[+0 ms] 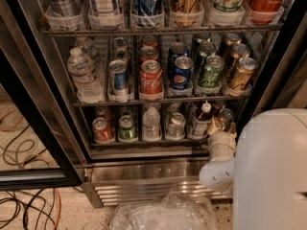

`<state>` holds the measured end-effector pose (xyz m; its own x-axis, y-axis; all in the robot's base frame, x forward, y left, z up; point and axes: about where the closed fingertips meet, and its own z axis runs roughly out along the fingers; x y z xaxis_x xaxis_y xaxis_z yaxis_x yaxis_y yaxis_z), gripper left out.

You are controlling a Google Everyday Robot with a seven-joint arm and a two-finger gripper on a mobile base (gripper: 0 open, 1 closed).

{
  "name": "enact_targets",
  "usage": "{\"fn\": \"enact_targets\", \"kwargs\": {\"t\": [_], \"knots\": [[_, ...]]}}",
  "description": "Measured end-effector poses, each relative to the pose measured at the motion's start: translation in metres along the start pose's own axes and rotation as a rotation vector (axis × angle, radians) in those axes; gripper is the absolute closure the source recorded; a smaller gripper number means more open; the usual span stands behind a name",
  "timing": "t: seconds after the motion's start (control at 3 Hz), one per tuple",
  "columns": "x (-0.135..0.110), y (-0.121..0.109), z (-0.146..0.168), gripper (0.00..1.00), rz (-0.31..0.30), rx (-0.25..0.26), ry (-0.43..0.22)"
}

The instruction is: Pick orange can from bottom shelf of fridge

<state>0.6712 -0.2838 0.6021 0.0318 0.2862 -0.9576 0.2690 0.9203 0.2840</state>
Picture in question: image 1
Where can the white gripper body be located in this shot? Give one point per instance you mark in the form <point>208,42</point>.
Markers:
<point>221,141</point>

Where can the red coca-cola can front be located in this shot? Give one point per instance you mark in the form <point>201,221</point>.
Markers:
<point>151,77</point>

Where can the blue pepsi can front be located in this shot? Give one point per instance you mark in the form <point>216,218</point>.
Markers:
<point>181,73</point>

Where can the top wire shelf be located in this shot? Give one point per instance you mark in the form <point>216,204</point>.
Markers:
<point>166,31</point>

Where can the gold can middle front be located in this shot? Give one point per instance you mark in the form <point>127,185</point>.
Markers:
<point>242,73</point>

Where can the wire shelf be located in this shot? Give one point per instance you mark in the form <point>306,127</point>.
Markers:
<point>166,31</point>
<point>166,100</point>

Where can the middle wire shelf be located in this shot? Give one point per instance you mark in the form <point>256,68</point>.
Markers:
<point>166,100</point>

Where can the blue pepsi can rear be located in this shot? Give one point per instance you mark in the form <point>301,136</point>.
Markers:
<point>176,50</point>

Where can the red coca-cola can rear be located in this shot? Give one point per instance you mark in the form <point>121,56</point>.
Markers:
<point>149,40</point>

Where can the green can middle rear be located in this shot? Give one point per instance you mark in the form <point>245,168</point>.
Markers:
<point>197,39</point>

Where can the steel fridge bottom grille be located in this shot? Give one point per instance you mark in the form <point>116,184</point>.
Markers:
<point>114,183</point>

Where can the orange can bottom shelf rear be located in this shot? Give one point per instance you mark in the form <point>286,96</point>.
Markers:
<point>219,104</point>

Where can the crumpled clear plastic bag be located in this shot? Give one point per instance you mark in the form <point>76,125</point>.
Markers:
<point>172,212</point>

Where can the red can bottom shelf rear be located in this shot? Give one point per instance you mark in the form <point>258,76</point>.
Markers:
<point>103,111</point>

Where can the left glass fridge door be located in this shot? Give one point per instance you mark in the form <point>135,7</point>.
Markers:
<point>34,76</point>

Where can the red can bottom shelf front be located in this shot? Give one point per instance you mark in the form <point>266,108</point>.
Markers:
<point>102,130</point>

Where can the orange can shelf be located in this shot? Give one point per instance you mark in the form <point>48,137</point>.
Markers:
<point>219,104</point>
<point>225,118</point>

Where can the blue silver can front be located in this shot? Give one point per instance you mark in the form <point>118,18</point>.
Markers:
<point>119,78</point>

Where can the orange can bottom shelf front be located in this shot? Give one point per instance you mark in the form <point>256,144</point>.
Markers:
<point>225,118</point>

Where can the green can bottom shelf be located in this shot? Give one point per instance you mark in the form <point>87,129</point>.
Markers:
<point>127,130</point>

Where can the silver can bottom shelf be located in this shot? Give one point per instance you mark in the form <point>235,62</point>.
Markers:
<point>175,125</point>

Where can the clear water bottle bottom shelf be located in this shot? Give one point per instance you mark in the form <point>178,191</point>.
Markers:
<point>151,125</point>

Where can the gold can middle rear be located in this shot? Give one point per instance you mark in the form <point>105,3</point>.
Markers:
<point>227,40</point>

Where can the gold tall can top shelf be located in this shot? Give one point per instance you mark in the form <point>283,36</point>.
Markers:
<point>185,11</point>

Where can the silver can middle rear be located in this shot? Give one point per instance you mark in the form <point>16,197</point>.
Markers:
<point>119,42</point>

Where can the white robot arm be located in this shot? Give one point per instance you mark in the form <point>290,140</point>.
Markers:
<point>267,177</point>

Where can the glass fridge door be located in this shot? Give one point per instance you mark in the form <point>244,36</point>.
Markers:
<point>34,76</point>
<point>288,86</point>

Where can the blue pepsi can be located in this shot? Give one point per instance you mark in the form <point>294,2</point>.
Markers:
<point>176,50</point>
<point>181,73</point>

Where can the brown bottle white cap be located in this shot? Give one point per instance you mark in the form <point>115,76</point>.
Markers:
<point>201,120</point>

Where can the rear water bottle middle shelf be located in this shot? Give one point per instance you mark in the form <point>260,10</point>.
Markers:
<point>87,45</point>

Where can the right glass fridge door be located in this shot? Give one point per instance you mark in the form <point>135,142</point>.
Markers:
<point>288,86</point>

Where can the green can middle front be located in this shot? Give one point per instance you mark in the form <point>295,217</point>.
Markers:
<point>211,72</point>

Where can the large water bottle middle shelf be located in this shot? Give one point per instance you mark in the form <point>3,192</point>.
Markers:
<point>83,73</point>

